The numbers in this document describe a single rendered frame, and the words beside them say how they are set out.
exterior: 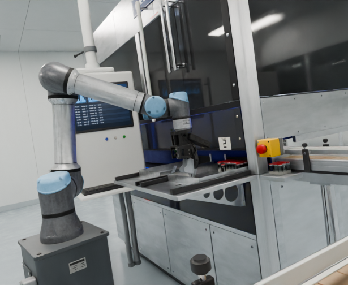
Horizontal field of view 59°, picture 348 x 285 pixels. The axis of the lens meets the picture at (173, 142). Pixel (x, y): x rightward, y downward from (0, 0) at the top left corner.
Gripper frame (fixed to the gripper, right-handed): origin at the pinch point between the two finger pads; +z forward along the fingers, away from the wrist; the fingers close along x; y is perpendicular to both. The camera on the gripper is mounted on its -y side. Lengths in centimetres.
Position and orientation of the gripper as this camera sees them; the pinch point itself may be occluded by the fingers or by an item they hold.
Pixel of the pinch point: (193, 176)
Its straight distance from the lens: 130.1
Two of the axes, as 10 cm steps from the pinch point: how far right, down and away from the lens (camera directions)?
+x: 5.0, -0.2, -8.6
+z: 1.3, 9.9, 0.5
